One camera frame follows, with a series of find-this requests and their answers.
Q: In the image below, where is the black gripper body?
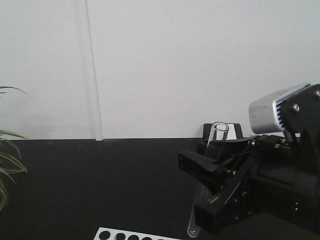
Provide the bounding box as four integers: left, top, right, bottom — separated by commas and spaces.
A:
194, 134, 320, 234

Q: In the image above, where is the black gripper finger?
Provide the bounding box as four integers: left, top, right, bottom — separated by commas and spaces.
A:
196, 136, 257, 163
178, 150, 234, 192

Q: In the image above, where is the tall clear test tube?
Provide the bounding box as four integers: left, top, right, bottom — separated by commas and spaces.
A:
187, 121, 229, 238

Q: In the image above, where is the white test tube rack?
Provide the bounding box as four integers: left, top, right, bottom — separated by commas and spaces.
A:
93, 227, 174, 240

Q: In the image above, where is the white wall power socket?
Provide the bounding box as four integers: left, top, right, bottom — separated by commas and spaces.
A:
202, 123, 243, 140

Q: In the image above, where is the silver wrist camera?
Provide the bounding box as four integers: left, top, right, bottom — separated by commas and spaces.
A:
248, 82, 311, 134

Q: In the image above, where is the white wall conduit strip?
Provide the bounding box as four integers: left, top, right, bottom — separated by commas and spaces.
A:
84, 0, 103, 141

